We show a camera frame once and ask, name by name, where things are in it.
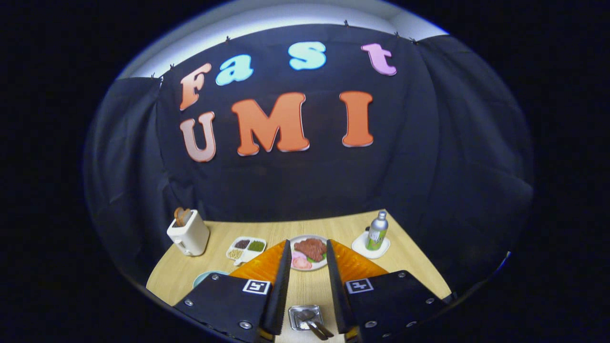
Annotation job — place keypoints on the white divided tray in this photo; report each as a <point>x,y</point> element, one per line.
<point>247,256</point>

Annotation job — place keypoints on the teal round plate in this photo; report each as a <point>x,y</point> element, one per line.
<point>205,277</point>

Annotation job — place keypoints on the pink ham slice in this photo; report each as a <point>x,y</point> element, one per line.
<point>297,256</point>

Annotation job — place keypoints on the red ham slice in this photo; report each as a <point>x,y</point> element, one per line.
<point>301,263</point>

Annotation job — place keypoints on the green mung beans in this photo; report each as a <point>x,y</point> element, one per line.
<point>256,246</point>

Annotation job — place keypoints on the toasted bread slice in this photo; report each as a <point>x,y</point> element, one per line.
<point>187,214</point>
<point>179,216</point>

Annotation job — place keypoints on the small white dish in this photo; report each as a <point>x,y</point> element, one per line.
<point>360,247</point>

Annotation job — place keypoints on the green label bottle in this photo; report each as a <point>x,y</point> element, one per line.
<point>376,236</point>

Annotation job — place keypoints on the green lettuce leaf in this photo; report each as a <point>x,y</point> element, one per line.
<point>316,259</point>

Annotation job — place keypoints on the white toaster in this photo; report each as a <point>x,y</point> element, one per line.
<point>193,236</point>

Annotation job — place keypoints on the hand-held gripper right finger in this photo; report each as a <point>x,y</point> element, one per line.
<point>336,290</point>

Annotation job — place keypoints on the row of black cloth clips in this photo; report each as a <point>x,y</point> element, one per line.
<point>346,22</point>

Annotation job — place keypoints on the large metal spoon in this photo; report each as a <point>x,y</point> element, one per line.
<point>326,329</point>

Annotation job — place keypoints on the brown steak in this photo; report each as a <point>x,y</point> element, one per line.
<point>310,248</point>

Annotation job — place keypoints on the white oval plate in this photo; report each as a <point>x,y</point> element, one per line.
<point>309,237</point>

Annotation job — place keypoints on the dark red beans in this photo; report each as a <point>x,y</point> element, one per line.
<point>242,244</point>

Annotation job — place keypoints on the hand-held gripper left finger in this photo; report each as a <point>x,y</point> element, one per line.
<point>281,290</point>

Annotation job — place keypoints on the yellow soybeans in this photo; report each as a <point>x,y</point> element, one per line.
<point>235,254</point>

